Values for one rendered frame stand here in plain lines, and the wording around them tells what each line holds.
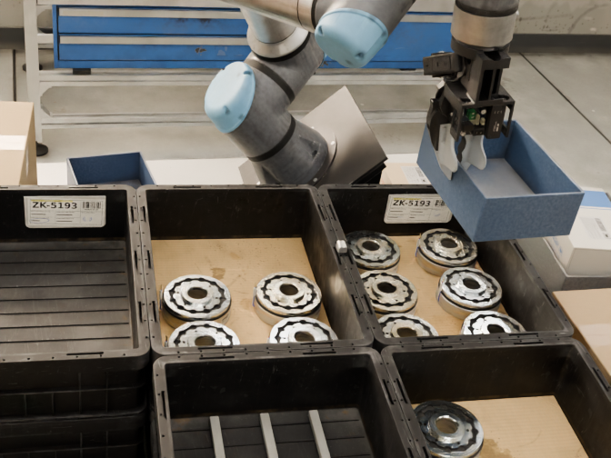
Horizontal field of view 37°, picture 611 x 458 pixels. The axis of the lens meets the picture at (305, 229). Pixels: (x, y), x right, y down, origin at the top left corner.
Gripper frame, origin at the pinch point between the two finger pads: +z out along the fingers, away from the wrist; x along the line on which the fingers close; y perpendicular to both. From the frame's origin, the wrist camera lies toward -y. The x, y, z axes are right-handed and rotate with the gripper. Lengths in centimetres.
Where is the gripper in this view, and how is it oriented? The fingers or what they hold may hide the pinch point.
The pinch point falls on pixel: (452, 167)
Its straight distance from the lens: 127.3
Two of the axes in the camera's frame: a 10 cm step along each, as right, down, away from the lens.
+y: 2.3, 5.8, -7.8
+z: -0.4, 8.0, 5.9
